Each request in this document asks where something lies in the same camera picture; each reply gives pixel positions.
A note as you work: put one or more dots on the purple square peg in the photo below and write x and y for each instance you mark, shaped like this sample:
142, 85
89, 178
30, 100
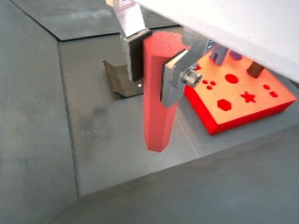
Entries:
235, 55

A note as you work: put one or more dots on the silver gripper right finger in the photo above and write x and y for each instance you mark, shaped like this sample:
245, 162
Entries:
179, 69

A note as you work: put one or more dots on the red hexagonal peg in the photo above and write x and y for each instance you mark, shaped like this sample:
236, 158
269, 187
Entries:
160, 47

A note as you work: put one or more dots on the black curved stand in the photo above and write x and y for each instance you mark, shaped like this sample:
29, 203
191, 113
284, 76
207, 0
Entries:
121, 85

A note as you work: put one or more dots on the dark brown cylinder peg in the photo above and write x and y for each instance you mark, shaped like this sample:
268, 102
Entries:
255, 69

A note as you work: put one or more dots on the red shape sorting board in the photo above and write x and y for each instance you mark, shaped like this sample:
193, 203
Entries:
229, 98

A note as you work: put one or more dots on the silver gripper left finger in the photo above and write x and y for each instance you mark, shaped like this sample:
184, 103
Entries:
133, 33

